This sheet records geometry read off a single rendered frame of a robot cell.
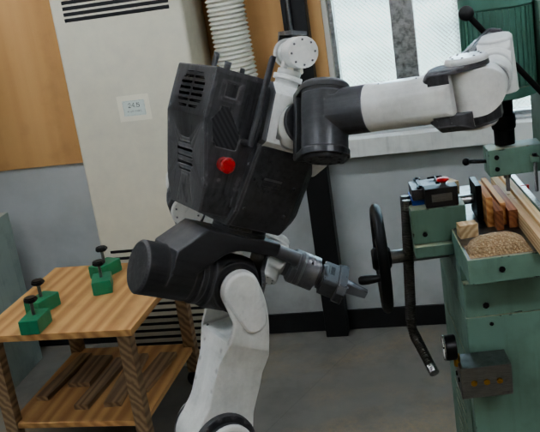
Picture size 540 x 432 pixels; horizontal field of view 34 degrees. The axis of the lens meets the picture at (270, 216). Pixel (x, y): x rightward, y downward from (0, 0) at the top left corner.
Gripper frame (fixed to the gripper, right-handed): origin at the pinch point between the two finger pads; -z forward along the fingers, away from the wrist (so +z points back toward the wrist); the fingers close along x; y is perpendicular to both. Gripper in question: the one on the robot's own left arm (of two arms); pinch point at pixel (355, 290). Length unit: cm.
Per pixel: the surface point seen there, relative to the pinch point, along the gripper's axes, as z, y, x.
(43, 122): 121, -85, -146
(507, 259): -23.6, 33.0, 13.3
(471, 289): -22.8, 17.6, 6.7
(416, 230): -7.6, 19.2, -6.5
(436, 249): -13.9, 17.7, -3.9
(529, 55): -15, 65, -24
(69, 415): 60, -118, -30
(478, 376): -31.3, 3.8, 19.4
